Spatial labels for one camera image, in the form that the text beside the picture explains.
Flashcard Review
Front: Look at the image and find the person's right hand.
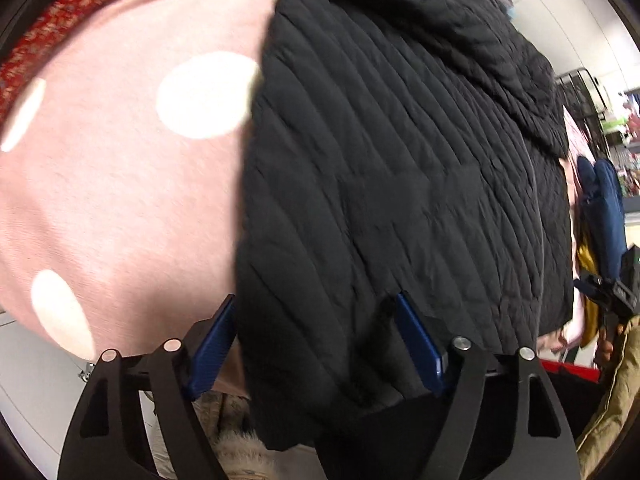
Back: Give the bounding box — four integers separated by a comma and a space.
594, 327, 618, 368

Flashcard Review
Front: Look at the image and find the light pink garment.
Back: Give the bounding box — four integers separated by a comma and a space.
537, 105, 588, 351

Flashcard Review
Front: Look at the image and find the black quilted jacket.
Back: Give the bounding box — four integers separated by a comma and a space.
235, 0, 576, 453

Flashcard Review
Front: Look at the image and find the pink polka dot blanket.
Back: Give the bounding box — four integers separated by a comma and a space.
0, 0, 296, 361

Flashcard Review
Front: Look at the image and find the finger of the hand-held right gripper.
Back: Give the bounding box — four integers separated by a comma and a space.
573, 274, 609, 302

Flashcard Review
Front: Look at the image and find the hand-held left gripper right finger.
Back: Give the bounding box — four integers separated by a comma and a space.
394, 291, 583, 480

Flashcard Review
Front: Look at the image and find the person's right forearm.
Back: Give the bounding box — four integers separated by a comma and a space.
575, 315, 640, 480

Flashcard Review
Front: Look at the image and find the black metal rack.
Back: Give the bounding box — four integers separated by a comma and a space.
552, 67, 613, 131

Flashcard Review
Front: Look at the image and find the red floral cloth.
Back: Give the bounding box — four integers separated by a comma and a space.
0, 0, 288, 126

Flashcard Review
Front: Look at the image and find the mustard yellow garment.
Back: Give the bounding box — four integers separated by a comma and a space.
575, 240, 601, 348

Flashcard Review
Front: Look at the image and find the person's beige coat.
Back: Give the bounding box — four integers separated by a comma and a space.
150, 345, 321, 480

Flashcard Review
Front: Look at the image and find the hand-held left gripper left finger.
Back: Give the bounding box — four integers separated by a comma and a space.
57, 294, 238, 480

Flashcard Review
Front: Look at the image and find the navy blue garment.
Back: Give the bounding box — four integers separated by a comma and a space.
575, 155, 628, 281

